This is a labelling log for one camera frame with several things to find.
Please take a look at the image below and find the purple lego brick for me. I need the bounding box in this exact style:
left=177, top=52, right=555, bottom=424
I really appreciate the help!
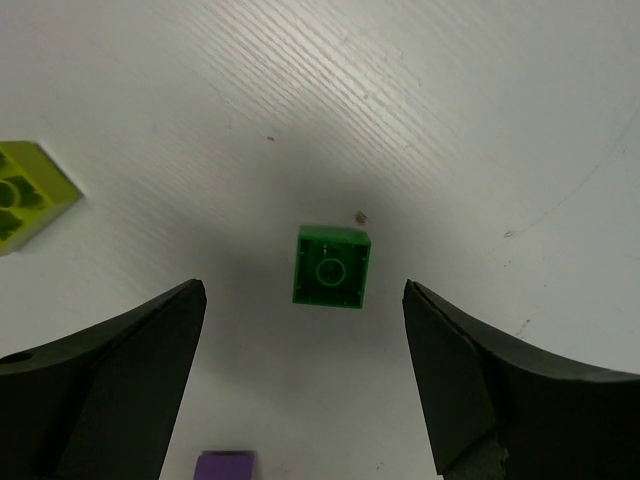
left=193, top=450, right=257, bottom=480

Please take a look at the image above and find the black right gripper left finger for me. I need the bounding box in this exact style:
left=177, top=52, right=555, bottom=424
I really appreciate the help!
left=1, top=279, right=206, bottom=479

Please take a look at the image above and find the lime curved lego brick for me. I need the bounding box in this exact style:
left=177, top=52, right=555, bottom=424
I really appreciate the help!
left=1, top=140, right=83, bottom=256

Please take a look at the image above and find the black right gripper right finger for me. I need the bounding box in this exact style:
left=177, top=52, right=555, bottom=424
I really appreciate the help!
left=402, top=281, right=639, bottom=479

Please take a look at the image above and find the dark green small lego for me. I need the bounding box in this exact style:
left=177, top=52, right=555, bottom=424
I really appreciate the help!
left=292, top=225, right=372, bottom=309

